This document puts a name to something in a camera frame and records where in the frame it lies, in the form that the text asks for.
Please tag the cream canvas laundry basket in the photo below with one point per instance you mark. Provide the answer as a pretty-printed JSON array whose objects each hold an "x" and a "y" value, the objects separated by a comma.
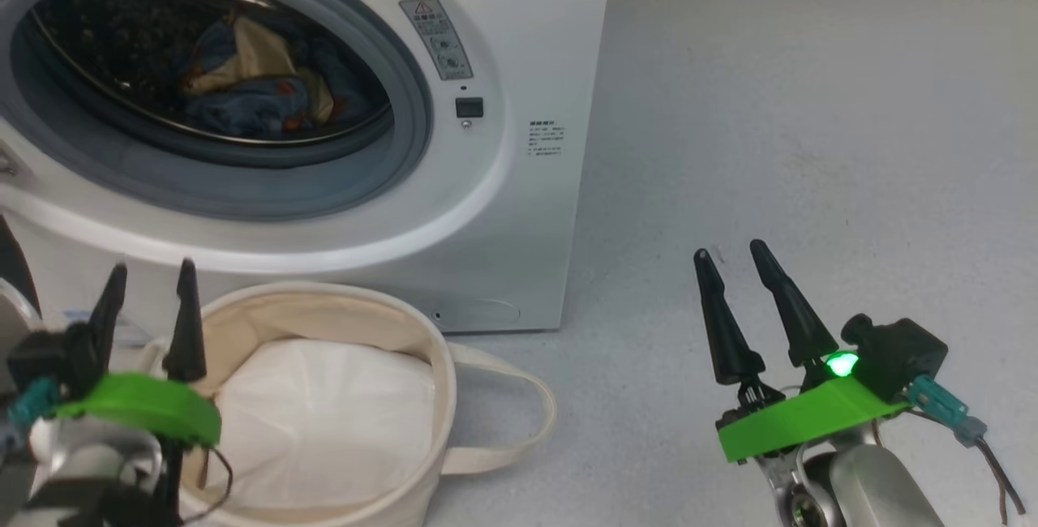
[{"x": 324, "y": 316}]

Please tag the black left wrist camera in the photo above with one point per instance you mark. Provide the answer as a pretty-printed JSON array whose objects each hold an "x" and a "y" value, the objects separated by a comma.
[{"x": 49, "y": 357}]

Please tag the steel drum with clothes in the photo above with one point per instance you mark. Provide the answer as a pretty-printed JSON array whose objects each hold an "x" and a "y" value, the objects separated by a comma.
[{"x": 105, "y": 32}]

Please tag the blue cartoon print garment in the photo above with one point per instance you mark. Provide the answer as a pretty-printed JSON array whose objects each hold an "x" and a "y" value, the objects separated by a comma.
[{"x": 243, "y": 109}]

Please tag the black door latch socket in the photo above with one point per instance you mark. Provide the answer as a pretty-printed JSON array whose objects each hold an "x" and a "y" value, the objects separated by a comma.
[{"x": 469, "y": 107}]

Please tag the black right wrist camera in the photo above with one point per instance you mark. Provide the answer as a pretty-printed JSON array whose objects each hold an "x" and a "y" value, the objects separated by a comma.
[{"x": 900, "y": 349}]

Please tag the beige garment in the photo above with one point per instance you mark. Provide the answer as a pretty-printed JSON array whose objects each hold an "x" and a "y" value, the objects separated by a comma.
[{"x": 243, "y": 57}]

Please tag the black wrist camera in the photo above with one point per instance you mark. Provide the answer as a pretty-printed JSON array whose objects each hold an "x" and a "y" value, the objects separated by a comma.
[
  {"x": 49, "y": 357},
  {"x": 900, "y": 349}
]

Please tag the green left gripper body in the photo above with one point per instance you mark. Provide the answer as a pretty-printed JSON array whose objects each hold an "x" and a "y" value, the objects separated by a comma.
[{"x": 138, "y": 405}]

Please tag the grey warning sticker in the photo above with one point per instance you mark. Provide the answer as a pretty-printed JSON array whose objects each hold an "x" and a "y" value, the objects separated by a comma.
[{"x": 438, "y": 36}]

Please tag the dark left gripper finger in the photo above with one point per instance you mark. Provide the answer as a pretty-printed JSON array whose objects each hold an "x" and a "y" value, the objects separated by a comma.
[
  {"x": 186, "y": 324},
  {"x": 109, "y": 308}
]

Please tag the white front-load washing machine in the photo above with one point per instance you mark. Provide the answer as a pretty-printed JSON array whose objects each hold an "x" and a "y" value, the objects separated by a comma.
[{"x": 527, "y": 227}]

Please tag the white cloth pad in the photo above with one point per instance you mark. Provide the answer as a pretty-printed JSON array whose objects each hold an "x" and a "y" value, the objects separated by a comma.
[{"x": 324, "y": 422}]

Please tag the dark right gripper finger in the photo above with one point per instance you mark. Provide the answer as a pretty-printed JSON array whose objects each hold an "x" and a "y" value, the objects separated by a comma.
[
  {"x": 722, "y": 324},
  {"x": 791, "y": 308}
]

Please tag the round filter cover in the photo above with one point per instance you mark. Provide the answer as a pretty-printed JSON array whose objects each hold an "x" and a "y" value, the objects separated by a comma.
[{"x": 478, "y": 314}]

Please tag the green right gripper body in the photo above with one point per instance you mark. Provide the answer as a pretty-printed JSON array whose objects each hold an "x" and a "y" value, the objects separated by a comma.
[{"x": 803, "y": 422}]

